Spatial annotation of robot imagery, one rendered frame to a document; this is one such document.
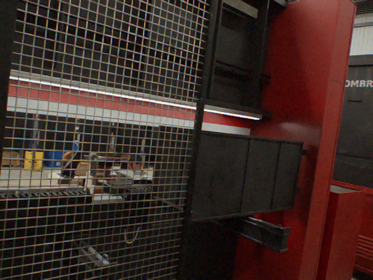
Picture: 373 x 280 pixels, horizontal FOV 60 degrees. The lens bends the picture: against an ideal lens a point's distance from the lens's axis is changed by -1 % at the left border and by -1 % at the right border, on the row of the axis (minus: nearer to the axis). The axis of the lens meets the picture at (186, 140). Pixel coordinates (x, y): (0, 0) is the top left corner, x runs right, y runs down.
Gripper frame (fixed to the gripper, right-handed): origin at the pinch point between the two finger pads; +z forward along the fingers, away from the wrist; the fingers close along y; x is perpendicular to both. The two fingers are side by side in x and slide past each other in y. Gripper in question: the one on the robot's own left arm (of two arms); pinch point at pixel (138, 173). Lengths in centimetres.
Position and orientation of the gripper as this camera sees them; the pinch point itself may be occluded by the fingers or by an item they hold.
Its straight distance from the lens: 207.6
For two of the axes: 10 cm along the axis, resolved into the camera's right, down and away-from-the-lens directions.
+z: 1.8, 9.3, -3.2
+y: 7.7, 0.6, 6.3
